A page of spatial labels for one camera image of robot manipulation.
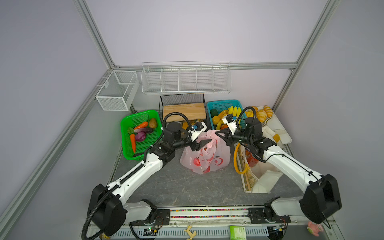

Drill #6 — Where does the pink plastic grocery bag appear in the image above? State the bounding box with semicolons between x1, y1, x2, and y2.
180;130;231;175

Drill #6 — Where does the cream canvas tote bag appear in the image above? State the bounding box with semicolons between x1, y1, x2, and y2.
234;144;283;194

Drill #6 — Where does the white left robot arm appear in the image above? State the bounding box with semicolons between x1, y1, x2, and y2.
81;112;210;240

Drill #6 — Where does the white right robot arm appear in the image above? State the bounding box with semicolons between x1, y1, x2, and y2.
216;107;342;224

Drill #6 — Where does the yellow banana bunch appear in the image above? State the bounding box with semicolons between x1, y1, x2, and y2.
213;106;242;130

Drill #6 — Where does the green avocado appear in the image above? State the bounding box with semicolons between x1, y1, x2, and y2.
210;109;219;118

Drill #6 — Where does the teal plastic fruit basket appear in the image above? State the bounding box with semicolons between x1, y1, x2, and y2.
206;100;244;130

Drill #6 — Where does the striped croissant middle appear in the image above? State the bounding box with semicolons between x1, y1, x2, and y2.
256;110;268;123

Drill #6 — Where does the striped croissant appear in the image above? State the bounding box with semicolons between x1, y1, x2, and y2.
256;110;268;123
264;105;274;118

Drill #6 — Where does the brown potato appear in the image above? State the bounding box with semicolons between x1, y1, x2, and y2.
149;118;158;129

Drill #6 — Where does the pale purple long eggplant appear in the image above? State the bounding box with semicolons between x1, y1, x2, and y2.
134;127;154;134

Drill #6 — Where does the white plastic tray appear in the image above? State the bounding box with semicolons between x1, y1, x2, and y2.
252;106;292;147

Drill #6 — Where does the striped croissant far right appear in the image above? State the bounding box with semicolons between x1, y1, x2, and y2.
264;105;274;118

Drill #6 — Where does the carrot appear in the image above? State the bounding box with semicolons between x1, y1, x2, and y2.
134;122;149;130
128;128;136;154

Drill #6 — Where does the green plastic vegetable basket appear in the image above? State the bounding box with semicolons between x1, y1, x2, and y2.
121;110;163;161

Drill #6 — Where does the small white mesh basket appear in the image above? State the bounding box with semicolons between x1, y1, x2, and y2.
96;71;140;112

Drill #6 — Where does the pink toy on floor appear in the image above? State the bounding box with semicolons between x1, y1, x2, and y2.
307;221;324;237

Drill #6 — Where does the black wire wooden shelf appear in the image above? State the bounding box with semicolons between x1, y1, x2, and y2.
159;94;208;125

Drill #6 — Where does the long white wire basket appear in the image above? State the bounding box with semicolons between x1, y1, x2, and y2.
141;61;232;95

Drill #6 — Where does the green card on rail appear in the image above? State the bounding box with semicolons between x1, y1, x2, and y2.
230;226;247;240

